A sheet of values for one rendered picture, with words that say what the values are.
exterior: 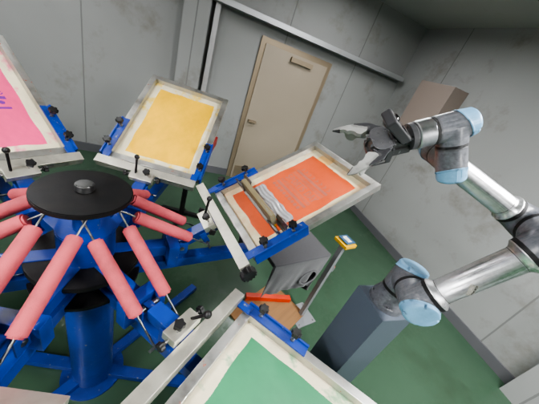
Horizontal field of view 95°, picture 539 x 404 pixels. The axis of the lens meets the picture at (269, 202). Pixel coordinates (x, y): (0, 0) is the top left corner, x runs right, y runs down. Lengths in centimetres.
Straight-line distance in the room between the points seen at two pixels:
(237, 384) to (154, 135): 151
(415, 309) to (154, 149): 165
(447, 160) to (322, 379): 91
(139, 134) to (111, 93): 228
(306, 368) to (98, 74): 392
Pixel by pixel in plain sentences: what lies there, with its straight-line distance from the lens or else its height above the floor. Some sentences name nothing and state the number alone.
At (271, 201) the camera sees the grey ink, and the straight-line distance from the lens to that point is 143.
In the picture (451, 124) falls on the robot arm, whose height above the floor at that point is 193.
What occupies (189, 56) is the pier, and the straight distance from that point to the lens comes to 380.
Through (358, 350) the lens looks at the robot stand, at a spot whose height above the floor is 97.
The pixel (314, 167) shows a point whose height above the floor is 145.
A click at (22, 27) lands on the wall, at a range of 435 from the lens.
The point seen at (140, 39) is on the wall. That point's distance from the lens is 400.
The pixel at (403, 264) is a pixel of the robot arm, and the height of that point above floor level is 142.
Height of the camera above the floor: 192
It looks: 28 degrees down
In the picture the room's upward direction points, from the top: 21 degrees clockwise
